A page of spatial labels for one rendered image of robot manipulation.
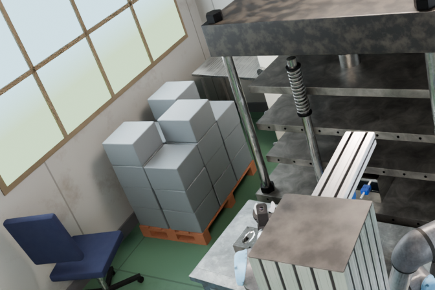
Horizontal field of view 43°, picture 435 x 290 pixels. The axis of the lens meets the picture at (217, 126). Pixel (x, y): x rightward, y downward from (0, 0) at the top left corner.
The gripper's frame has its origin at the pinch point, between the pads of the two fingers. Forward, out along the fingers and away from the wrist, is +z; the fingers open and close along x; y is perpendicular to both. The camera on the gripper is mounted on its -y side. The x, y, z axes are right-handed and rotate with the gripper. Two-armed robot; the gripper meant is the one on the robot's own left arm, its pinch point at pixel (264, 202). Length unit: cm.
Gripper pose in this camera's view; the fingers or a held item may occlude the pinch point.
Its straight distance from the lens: 250.1
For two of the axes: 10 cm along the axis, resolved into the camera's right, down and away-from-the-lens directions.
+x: 9.9, -1.1, -1.2
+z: 0.5, -5.0, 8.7
